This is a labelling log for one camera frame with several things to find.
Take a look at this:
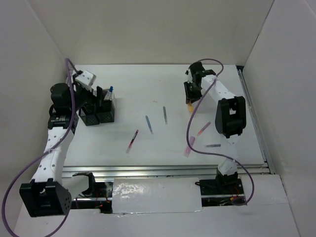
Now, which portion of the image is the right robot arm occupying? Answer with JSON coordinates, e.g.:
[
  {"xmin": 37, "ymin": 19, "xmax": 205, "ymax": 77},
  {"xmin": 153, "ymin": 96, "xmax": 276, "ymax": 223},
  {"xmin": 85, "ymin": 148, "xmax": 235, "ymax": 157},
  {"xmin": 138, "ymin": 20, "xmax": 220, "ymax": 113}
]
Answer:
[{"xmin": 184, "ymin": 60, "xmax": 246, "ymax": 194}]

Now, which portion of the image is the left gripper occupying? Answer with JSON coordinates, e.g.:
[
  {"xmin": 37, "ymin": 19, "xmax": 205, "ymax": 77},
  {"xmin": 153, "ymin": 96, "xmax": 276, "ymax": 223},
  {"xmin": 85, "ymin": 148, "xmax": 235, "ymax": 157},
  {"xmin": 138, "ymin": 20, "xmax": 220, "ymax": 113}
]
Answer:
[{"xmin": 69, "ymin": 76, "xmax": 108, "ymax": 112}]

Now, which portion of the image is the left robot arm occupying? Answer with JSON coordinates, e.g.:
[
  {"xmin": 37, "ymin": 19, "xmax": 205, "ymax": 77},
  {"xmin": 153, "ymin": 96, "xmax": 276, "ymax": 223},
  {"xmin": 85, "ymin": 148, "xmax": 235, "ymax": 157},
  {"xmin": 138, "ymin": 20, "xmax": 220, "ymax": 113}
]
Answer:
[{"xmin": 19, "ymin": 82, "xmax": 102, "ymax": 217}]

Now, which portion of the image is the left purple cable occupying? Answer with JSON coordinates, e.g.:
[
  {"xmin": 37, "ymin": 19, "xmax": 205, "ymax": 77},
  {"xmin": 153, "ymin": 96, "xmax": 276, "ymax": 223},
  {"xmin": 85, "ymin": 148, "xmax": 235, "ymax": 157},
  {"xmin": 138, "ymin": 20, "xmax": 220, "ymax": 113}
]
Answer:
[{"xmin": 1, "ymin": 58, "xmax": 79, "ymax": 232}]

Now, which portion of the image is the white cover sheet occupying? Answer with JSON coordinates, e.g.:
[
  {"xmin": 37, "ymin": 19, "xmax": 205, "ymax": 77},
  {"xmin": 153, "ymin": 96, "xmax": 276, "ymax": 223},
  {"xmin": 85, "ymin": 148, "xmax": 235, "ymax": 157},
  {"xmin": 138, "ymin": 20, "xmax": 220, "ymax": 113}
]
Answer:
[{"xmin": 112, "ymin": 177, "xmax": 202, "ymax": 214}]

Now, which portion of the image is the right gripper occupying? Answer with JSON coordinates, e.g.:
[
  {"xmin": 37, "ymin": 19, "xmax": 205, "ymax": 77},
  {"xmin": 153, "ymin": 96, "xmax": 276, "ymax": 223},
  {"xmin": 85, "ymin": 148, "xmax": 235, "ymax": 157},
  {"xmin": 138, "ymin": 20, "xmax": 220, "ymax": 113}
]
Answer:
[{"xmin": 184, "ymin": 80, "xmax": 202, "ymax": 104}]

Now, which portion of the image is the grey green pen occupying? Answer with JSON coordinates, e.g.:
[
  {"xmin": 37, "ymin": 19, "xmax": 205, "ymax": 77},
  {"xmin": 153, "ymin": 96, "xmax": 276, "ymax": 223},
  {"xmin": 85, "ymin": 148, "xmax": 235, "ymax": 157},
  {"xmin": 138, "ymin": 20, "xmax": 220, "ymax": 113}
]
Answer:
[{"xmin": 163, "ymin": 106, "xmax": 168, "ymax": 125}]

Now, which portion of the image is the light blue pen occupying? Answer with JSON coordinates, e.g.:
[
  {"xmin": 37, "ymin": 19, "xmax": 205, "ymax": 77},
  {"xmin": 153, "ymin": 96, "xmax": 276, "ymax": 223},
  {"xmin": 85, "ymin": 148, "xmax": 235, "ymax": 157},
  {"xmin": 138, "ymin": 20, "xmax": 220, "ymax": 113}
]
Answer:
[{"xmin": 145, "ymin": 115, "xmax": 154, "ymax": 135}]

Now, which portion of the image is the blue whiteboard marker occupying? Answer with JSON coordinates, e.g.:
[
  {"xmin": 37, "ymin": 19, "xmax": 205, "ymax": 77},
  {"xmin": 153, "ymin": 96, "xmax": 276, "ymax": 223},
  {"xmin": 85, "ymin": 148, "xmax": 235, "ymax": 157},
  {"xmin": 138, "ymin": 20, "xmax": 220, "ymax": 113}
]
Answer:
[{"xmin": 107, "ymin": 86, "xmax": 114, "ymax": 101}]

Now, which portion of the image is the dark purple pen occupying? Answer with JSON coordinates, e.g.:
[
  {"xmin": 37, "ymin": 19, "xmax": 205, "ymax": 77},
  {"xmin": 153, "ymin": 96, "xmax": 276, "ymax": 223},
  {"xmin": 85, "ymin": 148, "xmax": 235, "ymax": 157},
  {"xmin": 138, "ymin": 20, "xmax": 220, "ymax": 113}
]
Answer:
[{"xmin": 204, "ymin": 144, "xmax": 221, "ymax": 148}]

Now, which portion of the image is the aluminium rail frame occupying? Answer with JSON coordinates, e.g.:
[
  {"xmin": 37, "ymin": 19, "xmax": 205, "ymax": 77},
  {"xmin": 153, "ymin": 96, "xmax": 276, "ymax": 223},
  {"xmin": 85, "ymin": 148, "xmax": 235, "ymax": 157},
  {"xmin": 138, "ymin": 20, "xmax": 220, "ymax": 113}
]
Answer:
[{"xmin": 61, "ymin": 64, "xmax": 276, "ymax": 180}]

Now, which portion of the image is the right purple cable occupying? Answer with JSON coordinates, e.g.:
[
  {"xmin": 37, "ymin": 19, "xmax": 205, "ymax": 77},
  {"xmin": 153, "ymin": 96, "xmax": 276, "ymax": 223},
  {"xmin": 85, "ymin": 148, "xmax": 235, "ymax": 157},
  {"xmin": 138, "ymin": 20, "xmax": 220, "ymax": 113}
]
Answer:
[{"xmin": 186, "ymin": 58, "xmax": 255, "ymax": 206}]

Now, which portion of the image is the black container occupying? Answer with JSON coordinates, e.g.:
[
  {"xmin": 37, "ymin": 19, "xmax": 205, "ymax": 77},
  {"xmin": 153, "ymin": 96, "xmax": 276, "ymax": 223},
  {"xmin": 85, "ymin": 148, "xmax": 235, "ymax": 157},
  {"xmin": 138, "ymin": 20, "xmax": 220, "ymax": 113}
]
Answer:
[
  {"xmin": 79, "ymin": 107, "xmax": 100, "ymax": 126},
  {"xmin": 96, "ymin": 100, "xmax": 115, "ymax": 123}
]

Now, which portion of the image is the pink orange pen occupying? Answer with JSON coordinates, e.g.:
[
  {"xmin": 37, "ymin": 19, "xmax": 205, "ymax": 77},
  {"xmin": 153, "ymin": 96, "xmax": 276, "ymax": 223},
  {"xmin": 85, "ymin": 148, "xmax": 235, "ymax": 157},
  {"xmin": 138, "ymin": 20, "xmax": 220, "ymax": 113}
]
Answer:
[{"xmin": 197, "ymin": 121, "xmax": 211, "ymax": 136}]

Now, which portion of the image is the purple cable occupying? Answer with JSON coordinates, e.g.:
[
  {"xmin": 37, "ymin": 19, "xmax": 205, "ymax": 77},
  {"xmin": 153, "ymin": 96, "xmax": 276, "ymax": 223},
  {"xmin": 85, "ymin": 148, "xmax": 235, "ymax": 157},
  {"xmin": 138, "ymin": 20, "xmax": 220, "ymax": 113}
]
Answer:
[
  {"xmin": 1, "ymin": 58, "xmax": 79, "ymax": 232},
  {"xmin": 186, "ymin": 58, "xmax": 255, "ymax": 206}
]

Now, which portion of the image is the black container front right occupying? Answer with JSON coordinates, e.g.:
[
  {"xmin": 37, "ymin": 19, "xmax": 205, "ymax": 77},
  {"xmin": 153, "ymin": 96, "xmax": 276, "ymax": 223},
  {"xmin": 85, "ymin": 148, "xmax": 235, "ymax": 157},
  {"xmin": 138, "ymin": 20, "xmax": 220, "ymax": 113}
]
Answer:
[{"xmin": 96, "ymin": 100, "xmax": 115, "ymax": 123}]

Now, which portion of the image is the black container front left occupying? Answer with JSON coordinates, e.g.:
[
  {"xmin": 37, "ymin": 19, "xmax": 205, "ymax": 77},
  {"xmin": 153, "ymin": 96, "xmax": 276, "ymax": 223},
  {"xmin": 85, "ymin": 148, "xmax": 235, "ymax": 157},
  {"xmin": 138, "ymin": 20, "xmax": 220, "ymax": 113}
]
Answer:
[{"xmin": 79, "ymin": 107, "xmax": 100, "ymax": 126}]

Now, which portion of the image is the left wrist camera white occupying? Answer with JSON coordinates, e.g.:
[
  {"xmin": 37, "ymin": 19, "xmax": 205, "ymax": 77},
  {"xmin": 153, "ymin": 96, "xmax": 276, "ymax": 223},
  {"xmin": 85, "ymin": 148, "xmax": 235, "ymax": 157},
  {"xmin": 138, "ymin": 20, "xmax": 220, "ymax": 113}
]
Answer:
[{"xmin": 75, "ymin": 70, "xmax": 96, "ymax": 88}]

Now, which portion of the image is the red pen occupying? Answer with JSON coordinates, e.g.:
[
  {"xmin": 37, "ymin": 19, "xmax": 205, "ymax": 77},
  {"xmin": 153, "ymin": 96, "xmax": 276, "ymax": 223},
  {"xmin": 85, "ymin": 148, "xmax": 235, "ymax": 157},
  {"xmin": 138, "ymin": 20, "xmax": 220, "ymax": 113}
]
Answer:
[{"xmin": 126, "ymin": 129, "xmax": 139, "ymax": 154}]

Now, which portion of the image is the purple pink highlighter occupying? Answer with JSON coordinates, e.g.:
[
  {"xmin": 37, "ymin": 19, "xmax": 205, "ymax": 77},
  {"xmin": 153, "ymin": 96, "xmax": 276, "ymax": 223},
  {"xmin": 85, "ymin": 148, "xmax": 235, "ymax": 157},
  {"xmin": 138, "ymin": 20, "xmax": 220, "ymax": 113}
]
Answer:
[{"xmin": 184, "ymin": 136, "xmax": 196, "ymax": 158}]

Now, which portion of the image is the white container back right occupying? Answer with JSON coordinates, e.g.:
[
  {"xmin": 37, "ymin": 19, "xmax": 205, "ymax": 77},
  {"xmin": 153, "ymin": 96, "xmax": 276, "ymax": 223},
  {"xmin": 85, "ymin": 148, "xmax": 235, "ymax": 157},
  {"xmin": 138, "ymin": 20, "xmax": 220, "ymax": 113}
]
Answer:
[{"xmin": 102, "ymin": 88, "xmax": 116, "ymax": 103}]

